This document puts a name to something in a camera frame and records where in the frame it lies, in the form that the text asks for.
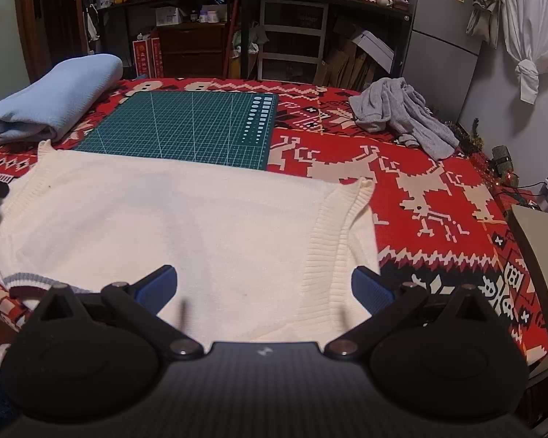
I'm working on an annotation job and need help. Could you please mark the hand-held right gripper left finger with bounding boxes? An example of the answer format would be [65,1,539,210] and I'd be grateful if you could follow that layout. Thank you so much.
[25,265,205,360]

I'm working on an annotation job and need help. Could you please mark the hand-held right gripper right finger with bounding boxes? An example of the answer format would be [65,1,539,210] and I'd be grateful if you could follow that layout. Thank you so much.
[323,265,498,360]

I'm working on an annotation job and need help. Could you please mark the white knit vest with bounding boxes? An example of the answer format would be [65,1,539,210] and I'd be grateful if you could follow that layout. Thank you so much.
[0,139,381,343]

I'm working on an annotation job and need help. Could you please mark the red patterned blanket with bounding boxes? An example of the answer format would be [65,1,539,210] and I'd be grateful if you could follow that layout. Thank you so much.
[0,77,548,366]

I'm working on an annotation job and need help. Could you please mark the light blue folded sweater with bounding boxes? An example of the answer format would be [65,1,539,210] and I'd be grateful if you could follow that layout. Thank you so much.
[0,53,124,144]

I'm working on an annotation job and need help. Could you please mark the green cutting mat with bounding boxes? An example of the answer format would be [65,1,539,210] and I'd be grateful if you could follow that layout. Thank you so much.
[73,91,279,172]

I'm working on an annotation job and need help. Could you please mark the beige flat box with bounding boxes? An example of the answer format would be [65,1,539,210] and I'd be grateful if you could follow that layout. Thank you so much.
[507,204,548,343]

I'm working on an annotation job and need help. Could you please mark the tinsel garland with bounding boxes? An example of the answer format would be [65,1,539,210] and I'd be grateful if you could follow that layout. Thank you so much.
[445,118,489,160]

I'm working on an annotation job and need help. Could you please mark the crumpled grey garment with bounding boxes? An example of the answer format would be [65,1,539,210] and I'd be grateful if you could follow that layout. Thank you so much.
[348,77,460,161]

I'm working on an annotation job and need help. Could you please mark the red printed box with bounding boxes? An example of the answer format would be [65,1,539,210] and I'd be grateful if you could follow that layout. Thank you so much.
[132,36,164,78]

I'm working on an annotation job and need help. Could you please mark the flattened cardboard boxes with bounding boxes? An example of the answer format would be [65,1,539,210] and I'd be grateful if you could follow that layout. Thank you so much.
[313,32,396,88]

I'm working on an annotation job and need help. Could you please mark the dark cluttered desk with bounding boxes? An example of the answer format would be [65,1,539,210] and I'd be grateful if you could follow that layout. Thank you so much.
[98,0,240,78]

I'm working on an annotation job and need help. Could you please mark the grey refrigerator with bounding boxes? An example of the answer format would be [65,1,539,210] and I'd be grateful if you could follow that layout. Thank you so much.
[402,0,485,122]

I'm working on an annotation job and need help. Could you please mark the white open carton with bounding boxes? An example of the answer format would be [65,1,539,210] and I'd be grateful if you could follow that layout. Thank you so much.
[351,30,396,74]

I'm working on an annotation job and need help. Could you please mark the brown wooden drawer chest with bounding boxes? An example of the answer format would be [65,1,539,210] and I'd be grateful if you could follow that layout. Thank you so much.
[157,23,229,78]

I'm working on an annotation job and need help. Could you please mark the small white box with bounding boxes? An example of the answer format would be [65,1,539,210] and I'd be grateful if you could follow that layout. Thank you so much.
[154,7,184,27]

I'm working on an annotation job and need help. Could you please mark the white plastic drawer unit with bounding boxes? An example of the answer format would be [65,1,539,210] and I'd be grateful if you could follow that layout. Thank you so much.
[257,0,330,83]

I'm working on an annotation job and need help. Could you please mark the beige hanging bag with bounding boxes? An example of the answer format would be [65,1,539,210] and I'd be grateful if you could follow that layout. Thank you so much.
[466,0,506,49]

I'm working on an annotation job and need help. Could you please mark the white tied curtain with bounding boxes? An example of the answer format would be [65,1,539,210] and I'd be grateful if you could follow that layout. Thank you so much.
[500,0,548,105]

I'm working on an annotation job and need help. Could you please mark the brown wooden door frame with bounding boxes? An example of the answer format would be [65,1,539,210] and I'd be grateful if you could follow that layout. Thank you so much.
[14,0,90,83]

